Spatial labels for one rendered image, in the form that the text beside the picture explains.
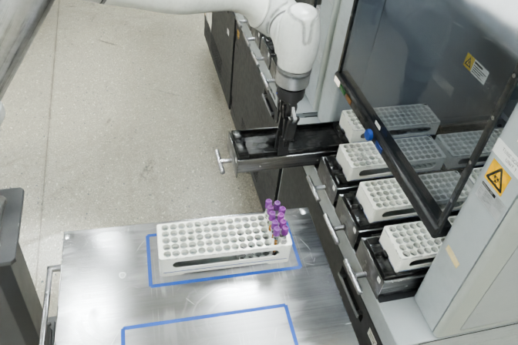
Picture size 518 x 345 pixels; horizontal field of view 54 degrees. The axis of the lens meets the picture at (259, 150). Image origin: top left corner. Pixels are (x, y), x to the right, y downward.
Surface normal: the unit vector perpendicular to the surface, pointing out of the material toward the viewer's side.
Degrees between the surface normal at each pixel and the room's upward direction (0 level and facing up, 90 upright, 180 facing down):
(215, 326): 0
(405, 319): 0
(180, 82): 0
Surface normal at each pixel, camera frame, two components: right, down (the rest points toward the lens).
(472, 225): -0.97, 0.10
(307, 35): 0.30, 0.53
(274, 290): 0.09, -0.74
